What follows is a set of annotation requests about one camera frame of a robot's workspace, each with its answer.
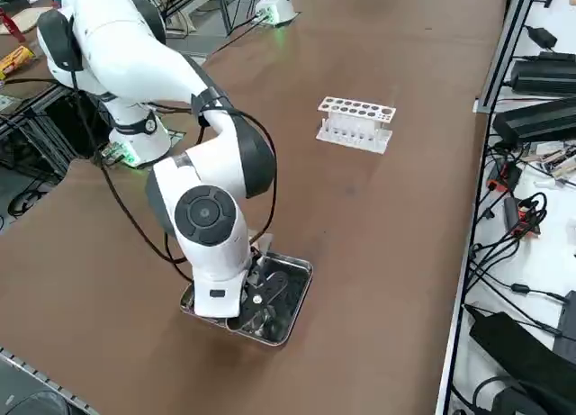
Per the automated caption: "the black finned power supply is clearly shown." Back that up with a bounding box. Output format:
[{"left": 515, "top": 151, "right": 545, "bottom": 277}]
[{"left": 491, "top": 97, "right": 576, "bottom": 145}]

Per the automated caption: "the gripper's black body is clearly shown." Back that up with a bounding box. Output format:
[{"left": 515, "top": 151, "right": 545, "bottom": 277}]
[{"left": 242, "top": 268, "right": 294, "bottom": 320}]

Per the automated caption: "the white test tube rack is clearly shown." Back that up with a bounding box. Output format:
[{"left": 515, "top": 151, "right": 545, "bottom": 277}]
[{"left": 314, "top": 95, "right": 399, "bottom": 156}]

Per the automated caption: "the black aluminium frame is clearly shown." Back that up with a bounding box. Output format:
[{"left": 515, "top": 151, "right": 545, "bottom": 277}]
[{"left": 0, "top": 84, "right": 113, "bottom": 185}]

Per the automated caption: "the large black power brick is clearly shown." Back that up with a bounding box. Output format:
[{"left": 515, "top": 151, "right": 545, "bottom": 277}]
[{"left": 463, "top": 302, "right": 576, "bottom": 415}]

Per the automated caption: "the wooden board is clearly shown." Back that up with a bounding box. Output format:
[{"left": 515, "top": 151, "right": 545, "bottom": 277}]
[{"left": 0, "top": 5, "right": 45, "bottom": 37}]

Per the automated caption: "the aluminium profile post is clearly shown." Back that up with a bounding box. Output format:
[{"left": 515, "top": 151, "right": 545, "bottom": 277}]
[{"left": 474, "top": 0, "right": 544, "bottom": 115}]

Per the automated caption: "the red metal clamp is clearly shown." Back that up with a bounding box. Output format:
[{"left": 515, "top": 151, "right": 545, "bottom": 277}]
[{"left": 0, "top": 7, "right": 27, "bottom": 43}]

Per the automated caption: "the yellow snack packet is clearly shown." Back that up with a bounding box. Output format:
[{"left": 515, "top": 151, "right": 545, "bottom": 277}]
[{"left": 0, "top": 44, "right": 37, "bottom": 80}]

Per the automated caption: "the small black power adapter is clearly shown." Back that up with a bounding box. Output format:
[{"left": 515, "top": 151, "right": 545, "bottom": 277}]
[{"left": 525, "top": 25, "right": 560, "bottom": 50}]

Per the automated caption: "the black metal stand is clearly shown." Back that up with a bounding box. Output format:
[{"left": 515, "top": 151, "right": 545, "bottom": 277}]
[{"left": 168, "top": 0, "right": 269, "bottom": 34}]

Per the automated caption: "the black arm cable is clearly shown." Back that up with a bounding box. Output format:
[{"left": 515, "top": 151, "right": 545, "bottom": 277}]
[{"left": 65, "top": 16, "right": 278, "bottom": 284}]

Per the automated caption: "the dark grey round object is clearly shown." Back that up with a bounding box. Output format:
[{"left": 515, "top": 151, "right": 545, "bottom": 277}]
[{"left": 8, "top": 387, "right": 69, "bottom": 415}]

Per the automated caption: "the stainless steel tray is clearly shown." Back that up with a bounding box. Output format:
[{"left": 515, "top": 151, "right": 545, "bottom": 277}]
[{"left": 178, "top": 248, "right": 315, "bottom": 348}]

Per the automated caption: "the orange black converter box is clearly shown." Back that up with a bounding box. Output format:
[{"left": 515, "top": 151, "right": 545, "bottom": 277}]
[
  {"left": 502, "top": 196, "right": 549, "bottom": 239},
  {"left": 487, "top": 161, "right": 524, "bottom": 194}
]

